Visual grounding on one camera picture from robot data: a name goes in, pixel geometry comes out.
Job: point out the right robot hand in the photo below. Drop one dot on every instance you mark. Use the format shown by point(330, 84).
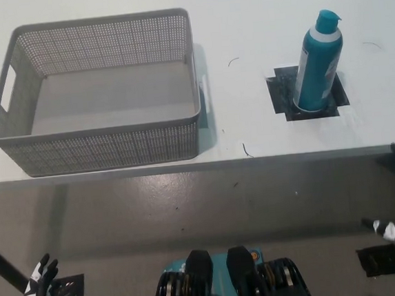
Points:
point(393, 231)

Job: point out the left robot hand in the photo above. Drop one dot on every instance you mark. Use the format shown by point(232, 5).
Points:
point(35, 290)

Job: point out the teal air purifying spray can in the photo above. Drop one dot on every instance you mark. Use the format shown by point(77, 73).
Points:
point(316, 68)

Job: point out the black table leg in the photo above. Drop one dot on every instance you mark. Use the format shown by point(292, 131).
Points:
point(5, 265)

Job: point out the grey perforated plastic basket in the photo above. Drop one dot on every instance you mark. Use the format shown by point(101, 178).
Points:
point(114, 141)

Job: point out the black tape patch on table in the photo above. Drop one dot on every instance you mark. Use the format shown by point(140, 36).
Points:
point(282, 92)

